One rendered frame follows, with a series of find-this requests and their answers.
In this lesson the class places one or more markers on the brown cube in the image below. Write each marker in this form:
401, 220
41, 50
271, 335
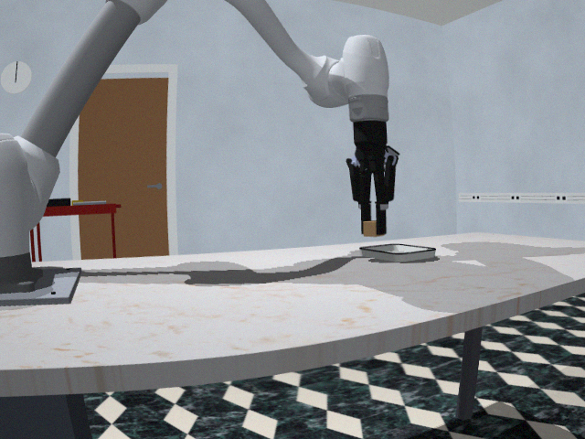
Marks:
370, 229

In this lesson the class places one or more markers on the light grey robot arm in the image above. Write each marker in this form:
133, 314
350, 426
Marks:
362, 73

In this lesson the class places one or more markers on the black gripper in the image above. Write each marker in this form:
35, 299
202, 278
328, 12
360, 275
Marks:
371, 156

